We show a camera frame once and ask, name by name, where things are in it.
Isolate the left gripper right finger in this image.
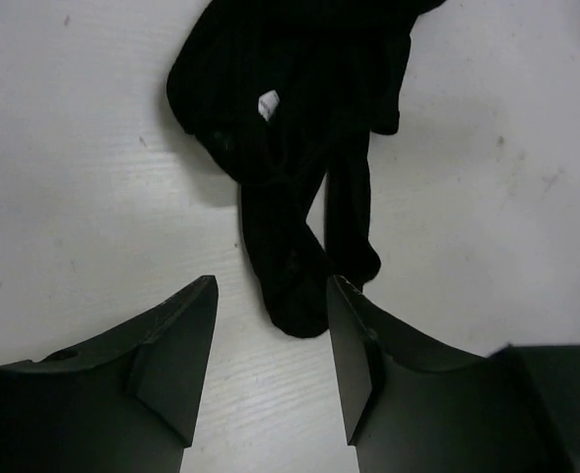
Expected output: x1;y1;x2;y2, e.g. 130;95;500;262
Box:
327;276;580;472

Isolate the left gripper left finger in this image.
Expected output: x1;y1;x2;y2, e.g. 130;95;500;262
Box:
0;276;219;472

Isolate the black tank top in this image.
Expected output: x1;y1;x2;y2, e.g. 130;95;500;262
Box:
166;1;436;338

